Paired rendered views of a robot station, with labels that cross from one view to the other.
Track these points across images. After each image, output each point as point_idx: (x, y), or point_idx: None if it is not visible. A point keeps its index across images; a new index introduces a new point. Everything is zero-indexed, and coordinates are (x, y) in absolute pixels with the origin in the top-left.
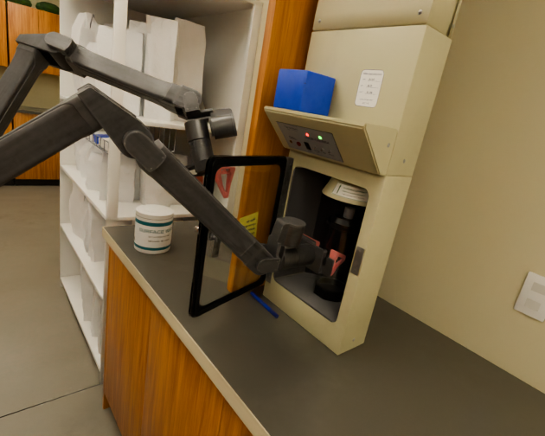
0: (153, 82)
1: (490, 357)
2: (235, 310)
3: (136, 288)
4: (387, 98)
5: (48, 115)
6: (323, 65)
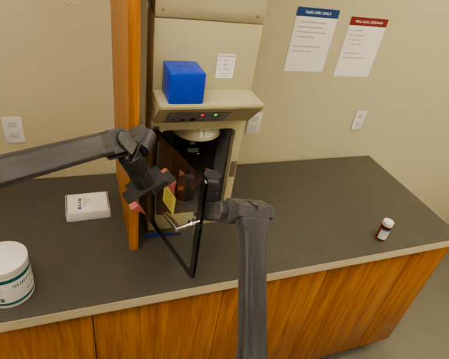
0: (82, 146)
1: (238, 162)
2: (166, 253)
3: (46, 330)
4: (240, 71)
5: (266, 243)
6: (176, 48)
